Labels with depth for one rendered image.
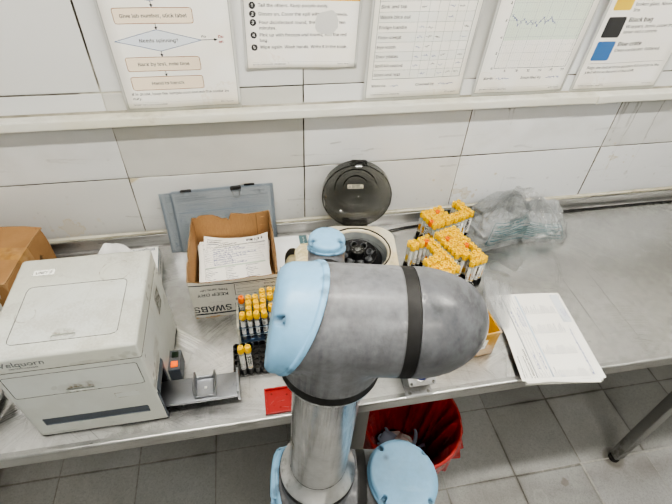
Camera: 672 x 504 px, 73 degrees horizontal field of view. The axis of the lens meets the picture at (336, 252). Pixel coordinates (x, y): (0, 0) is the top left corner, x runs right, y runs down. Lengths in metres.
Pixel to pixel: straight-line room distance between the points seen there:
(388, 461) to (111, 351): 0.56
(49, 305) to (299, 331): 0.76
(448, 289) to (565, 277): 1.22
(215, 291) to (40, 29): 0.74
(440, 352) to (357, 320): 0.08
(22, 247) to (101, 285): 0.43
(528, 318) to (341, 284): 1.07
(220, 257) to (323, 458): 0.91
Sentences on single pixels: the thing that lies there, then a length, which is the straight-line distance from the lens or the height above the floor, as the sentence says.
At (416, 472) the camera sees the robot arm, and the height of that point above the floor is 1.18.
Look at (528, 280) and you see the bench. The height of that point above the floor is 0.87.
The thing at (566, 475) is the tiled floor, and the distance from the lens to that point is 2.30.
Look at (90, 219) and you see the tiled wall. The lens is 1.61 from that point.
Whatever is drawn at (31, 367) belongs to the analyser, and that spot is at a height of 1.14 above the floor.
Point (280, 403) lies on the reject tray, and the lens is 1.19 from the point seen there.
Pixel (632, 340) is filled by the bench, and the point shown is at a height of 0.87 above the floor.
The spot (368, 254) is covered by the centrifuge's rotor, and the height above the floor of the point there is 0.98.
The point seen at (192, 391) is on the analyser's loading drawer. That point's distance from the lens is 1.16.
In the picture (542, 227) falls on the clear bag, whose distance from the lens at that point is 1.72.
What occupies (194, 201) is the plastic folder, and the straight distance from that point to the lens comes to 1.49.
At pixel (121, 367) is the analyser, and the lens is 1.04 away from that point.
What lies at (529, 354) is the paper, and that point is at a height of 0.89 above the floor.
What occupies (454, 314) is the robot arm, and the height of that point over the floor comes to 1.59.
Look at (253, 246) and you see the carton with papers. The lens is 1.46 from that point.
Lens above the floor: 1.92
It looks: 43 degrees down
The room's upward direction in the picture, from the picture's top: 3 degrees clockwise
